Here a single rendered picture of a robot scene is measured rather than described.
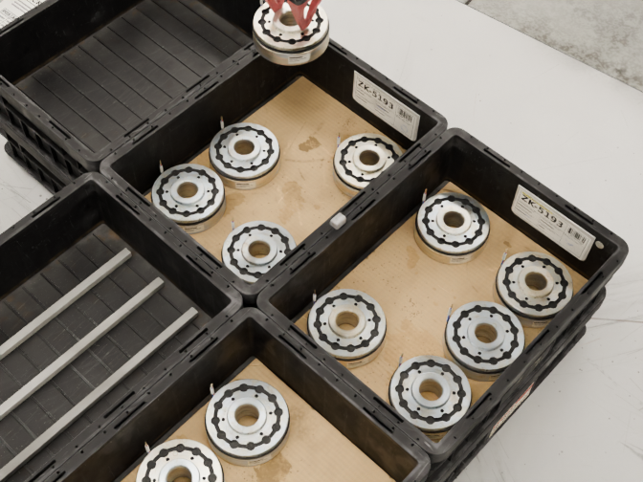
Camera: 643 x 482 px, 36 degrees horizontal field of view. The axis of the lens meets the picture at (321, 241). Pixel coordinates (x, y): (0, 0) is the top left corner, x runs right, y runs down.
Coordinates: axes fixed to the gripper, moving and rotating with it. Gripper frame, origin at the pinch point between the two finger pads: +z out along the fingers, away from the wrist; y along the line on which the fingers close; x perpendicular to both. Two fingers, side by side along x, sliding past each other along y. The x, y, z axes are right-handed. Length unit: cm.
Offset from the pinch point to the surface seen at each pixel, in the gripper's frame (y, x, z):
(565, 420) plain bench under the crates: 57, -5, 37
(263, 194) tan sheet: 5.7, -12.6, 22.4
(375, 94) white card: 8.9, 8.1, 15.4
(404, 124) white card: 14.6, 8.0, 17.6
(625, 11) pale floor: -10, 148, 106
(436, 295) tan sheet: 34.7, -8.8, 23.1
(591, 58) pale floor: -6, 126, 106
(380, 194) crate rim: 22.5, -7.1, 12.8
